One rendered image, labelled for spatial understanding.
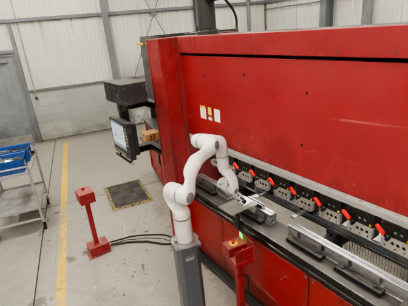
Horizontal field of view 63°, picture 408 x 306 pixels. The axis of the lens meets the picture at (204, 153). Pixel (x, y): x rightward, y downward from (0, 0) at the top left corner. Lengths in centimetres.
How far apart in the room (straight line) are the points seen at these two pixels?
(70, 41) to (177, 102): 614
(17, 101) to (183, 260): 743
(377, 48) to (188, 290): 189
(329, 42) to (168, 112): 170
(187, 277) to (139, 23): 757
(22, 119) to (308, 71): 801
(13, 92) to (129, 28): 315
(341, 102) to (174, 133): 174
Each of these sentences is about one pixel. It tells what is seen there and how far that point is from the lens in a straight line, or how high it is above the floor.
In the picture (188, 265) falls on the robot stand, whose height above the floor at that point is 85.
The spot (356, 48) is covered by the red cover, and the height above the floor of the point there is 220.
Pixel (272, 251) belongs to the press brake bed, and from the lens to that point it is 264.
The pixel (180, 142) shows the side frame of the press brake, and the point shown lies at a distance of 327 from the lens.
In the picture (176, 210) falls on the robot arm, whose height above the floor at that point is 126.
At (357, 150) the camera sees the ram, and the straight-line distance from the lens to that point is 196.
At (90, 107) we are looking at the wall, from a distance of 922.
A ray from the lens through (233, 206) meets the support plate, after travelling 274.
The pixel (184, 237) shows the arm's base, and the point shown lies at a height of 107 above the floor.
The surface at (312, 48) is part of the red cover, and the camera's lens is 201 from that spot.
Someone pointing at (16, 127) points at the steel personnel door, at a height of 46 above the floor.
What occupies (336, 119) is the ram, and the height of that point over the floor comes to 182.
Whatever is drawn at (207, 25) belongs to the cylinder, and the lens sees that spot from 294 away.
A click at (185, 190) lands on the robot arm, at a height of 142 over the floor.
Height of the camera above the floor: 237
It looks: 21 degrees down
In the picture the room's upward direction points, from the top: 5 degrees counter-clockwise
